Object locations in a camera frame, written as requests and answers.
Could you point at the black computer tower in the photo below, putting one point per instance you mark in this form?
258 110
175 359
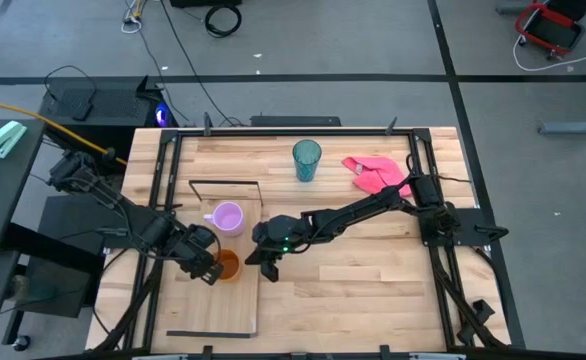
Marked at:
108 107

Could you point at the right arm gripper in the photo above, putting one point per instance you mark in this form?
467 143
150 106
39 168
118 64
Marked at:
278 232

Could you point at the teal ribbed plastic tumbler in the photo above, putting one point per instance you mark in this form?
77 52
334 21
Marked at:
307 160

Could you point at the light wooden shelf board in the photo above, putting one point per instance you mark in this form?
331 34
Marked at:
223 305

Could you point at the mint green stapler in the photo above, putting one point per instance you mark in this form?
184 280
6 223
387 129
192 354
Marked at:
5 139

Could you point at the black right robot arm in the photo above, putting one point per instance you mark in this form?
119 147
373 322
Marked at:
363 207

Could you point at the black low cabinet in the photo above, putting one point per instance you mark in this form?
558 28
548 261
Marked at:
58 280

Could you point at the black aluminium table frame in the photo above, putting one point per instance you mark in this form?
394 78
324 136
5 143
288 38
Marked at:
170 165

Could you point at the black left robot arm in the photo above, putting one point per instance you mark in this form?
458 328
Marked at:
123 210

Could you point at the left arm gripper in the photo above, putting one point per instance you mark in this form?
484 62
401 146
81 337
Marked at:
188 247

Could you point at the pink cloth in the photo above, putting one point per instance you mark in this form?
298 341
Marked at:
373 172

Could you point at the purple plastic cup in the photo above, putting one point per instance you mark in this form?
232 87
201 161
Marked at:
228 219

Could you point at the black power strip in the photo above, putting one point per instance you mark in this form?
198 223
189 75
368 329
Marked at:
295 121

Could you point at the wooden tray board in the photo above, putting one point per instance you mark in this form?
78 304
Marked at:
225 182

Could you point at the orange plastic cup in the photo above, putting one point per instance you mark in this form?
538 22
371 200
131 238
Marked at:
230 265

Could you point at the small black device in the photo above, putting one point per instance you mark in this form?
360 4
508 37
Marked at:
82 111

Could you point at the red framed cart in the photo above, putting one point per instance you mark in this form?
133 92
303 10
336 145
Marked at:
550 27

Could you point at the grey metal floor bar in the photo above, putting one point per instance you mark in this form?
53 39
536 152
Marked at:
573 127

